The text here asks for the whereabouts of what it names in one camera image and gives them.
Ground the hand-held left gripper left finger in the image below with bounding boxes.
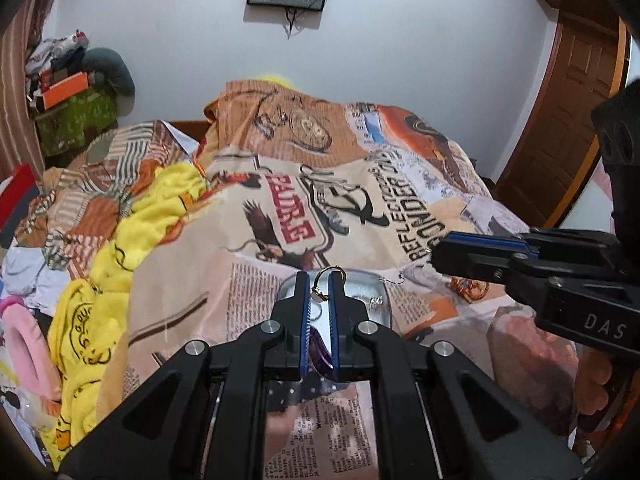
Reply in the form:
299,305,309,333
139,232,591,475
59,271,311,480

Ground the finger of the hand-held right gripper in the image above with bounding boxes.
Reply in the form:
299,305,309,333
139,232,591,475
446,229,624,262
431,243,629,307

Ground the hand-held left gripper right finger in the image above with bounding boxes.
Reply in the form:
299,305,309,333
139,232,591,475
328,276,584,480

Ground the gold ring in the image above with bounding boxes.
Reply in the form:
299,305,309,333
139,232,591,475
311,266,347,303

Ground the clear oval jewelry tray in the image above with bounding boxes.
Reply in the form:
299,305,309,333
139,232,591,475
278,269,397,337

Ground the person's right hand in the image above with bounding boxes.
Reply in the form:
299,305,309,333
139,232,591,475
574,346,620,433

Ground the purple tray lid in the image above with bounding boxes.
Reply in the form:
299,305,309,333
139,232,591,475
309,324,335,376

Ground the pinkish plastic bag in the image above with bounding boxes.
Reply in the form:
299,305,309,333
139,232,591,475
489,307,580,436

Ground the printed blanket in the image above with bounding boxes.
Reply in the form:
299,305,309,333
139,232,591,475
15,79,576,480

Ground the wooden door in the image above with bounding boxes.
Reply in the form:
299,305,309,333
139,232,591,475
492,0,628,228

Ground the yellow fleece blanket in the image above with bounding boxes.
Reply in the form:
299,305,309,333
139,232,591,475
47,162,208,466

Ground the pink plush cushion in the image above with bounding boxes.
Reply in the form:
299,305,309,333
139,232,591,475
0,296,63,403

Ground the light blue cloth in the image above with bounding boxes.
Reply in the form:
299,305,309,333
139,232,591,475
2,245,66,317

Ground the green camouflage box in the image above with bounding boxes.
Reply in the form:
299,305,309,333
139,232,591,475
34,85,120,157

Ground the grey pillow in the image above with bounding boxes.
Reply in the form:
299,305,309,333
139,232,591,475
81,48,136,98

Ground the orange box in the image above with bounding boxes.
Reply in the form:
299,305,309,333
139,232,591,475
41,72,91,109

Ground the striped brown curtain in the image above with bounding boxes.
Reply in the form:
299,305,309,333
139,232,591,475
0,0,71,181

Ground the pile of clothes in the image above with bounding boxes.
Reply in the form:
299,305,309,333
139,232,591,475
24,31,91,92

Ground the black cable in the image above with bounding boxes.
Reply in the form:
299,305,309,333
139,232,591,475
284,7,307,40

